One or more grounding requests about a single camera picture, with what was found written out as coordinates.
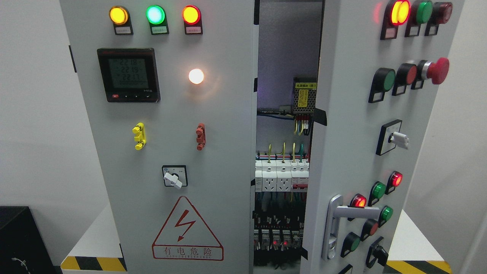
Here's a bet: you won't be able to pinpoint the white indicator lamp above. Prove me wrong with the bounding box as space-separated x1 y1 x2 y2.
188 68 205 84

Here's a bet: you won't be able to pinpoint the red indicator lamp left door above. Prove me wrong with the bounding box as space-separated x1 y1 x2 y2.
181 5 202 35

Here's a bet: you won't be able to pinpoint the metal mesh power supply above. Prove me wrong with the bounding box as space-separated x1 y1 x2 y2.
292 77 318 115

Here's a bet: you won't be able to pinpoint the white platform hazard stripes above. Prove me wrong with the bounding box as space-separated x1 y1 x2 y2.
60 205 452 274

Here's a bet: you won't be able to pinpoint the white rotary selector switch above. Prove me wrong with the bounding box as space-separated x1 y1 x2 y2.
162 165 188 189

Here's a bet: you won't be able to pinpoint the yellow indicator lamp left door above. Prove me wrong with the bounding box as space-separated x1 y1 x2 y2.
109 6 133 35

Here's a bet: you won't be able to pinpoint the black box on floor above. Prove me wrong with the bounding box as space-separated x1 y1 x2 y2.
0 206 56 274

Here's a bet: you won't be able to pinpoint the red terminal post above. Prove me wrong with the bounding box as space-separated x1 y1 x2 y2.
196 123 206 151

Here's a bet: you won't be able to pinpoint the grey cabinet door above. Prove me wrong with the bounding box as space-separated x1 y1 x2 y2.
300 0 464 274
60 0 258 274

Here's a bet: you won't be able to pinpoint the white din rail sockets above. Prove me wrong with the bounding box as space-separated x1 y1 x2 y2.
261 160 292 191

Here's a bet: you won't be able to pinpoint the black digital power meter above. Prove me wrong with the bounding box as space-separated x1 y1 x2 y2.
97 48 160 103

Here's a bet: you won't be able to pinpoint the red white circuit breaker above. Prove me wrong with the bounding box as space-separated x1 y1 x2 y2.
291 160 309 192

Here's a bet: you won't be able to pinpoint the silver door handle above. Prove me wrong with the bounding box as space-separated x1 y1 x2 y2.
321 194 381 260

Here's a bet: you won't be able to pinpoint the red electric hazard sticker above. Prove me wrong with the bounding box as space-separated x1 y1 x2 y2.
152 196 224 261

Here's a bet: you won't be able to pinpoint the white rotary switch right door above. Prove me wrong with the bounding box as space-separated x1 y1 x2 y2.
376 119 409 156

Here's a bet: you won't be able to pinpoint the yellow terminal post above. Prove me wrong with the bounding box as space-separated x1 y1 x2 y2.
132 123 146 150

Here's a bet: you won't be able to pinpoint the row of relay modules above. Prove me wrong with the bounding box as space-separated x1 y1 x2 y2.
253 228 303 251

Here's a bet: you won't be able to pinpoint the red mushroom emergency button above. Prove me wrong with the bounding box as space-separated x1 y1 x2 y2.
411 57 449 90

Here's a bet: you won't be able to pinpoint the green indicator lamp left door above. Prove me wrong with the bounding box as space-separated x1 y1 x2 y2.
146 5 169 35

